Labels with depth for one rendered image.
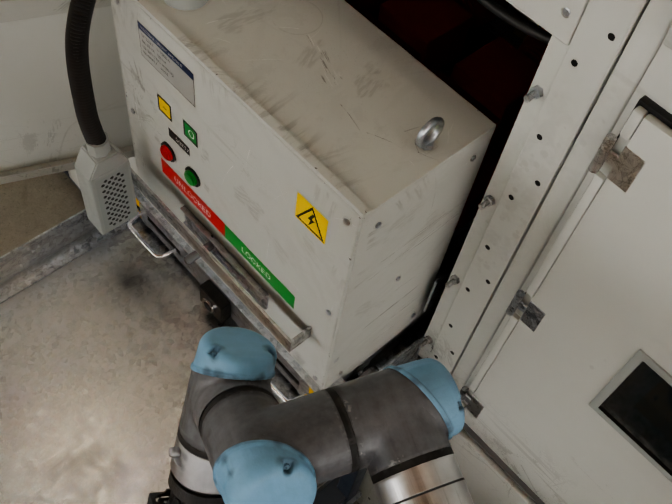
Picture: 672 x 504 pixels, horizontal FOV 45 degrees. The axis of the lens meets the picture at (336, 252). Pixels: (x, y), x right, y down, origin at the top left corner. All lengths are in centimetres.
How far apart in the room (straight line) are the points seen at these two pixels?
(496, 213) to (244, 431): 49
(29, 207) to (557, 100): 203
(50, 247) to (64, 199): 117
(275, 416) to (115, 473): 67
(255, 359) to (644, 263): 42
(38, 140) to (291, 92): 72
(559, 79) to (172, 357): 81
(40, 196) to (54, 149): 106
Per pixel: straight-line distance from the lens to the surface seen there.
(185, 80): 108
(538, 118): 92
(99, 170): 128
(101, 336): 143
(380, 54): 106
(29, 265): 151
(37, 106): 155
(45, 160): 166
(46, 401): 140
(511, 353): 117
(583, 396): 112
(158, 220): 145
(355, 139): 95
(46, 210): 266
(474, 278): 116
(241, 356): 74
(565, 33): 85
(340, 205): 91
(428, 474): 70
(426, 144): 95
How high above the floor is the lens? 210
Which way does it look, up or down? 56 degrees down
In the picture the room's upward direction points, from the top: 11 degrees clockwise
